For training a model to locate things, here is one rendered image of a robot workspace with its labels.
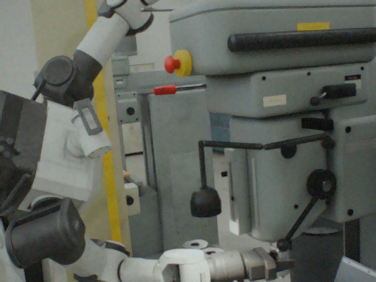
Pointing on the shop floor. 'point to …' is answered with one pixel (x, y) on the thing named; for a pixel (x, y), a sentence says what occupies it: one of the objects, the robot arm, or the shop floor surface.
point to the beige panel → (82, 15)
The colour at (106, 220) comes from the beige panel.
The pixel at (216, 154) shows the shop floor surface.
